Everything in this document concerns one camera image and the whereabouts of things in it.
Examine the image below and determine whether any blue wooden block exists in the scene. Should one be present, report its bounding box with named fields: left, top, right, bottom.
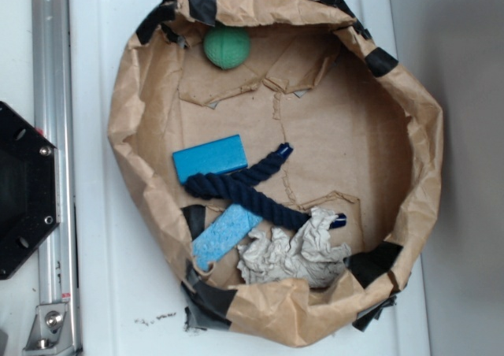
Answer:
left=172, top=135, right=248, bottom=184

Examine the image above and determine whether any dark blue rope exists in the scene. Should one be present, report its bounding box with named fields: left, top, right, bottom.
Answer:
left=183, top=142, right=347, bottom=231

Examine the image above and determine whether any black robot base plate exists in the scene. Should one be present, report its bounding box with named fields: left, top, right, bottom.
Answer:
left=0, top=102, right=59, bottom=280

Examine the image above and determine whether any brown paper bin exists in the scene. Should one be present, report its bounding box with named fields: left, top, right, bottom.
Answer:
left=108, top=0, right=443, bottom=347

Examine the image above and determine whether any aluminium extrusion rail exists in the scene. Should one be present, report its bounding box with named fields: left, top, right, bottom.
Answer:
left=32, top=0, right=82, bottom=355

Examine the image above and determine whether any metal corner bracket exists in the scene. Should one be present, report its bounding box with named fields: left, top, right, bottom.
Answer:
left=22, top=302, right=75, bottom=355

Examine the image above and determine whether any crumpled white paper towel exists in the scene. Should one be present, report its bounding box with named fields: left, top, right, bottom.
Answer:
left=237, top=206, right=351, bottom=288

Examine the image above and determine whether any light blue sponge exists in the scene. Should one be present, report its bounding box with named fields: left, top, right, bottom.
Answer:
left=192, top=204, right=263, bottom=272

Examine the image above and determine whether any green rubber ball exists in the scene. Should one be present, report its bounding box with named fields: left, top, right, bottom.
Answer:
left=203, top=26, right=251, bottom=70

